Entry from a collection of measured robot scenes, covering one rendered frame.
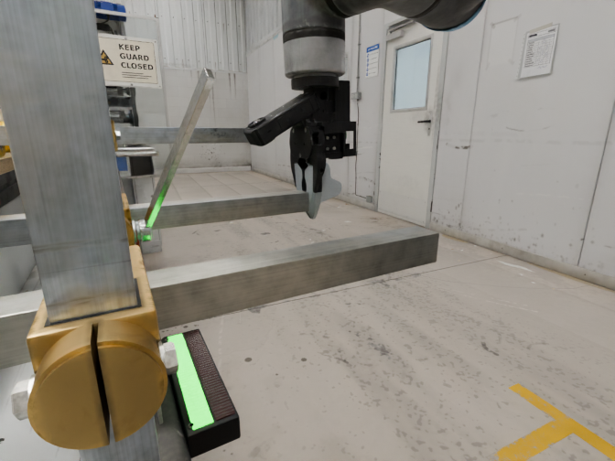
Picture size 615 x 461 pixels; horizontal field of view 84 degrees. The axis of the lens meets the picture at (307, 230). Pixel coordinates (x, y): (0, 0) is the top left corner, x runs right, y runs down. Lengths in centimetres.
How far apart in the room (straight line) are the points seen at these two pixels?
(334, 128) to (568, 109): 254
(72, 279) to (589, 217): 286
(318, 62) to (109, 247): 40
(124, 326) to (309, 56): 42
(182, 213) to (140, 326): 31
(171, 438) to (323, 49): 47
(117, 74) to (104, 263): 282
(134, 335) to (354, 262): 18
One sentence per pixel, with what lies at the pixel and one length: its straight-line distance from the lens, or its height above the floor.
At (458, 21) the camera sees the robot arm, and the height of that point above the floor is 110.
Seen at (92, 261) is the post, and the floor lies 89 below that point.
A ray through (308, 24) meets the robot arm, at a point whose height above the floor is 109.
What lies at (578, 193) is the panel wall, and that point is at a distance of 292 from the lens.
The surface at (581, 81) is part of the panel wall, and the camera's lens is 297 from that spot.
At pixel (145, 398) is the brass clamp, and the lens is 18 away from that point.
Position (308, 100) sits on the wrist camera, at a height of 100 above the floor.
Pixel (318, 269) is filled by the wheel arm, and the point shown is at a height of 85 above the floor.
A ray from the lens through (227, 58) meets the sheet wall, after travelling 959.
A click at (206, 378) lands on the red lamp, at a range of 41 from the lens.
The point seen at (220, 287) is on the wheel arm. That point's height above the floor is 85.
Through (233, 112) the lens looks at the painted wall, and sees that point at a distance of 946.
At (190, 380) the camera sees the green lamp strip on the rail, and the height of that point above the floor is 70.
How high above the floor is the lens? 95
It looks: 16 degrees down
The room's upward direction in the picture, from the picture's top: straight up
